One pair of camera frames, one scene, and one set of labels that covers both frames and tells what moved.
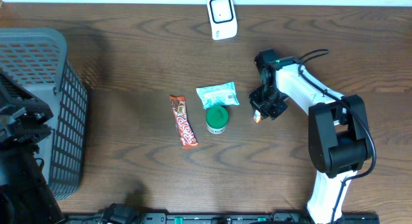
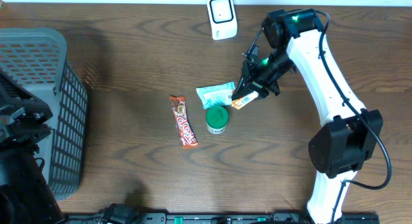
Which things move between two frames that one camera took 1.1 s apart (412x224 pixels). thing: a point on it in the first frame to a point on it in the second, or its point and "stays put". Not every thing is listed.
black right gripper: (271, 112) to (250, 73)
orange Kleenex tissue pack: (257, 116) to (237, 103)
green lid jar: (216, 117) stays put
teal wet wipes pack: (218, 94) stays put
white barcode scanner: (222, 16) stays put
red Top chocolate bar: (188, 138) stays put
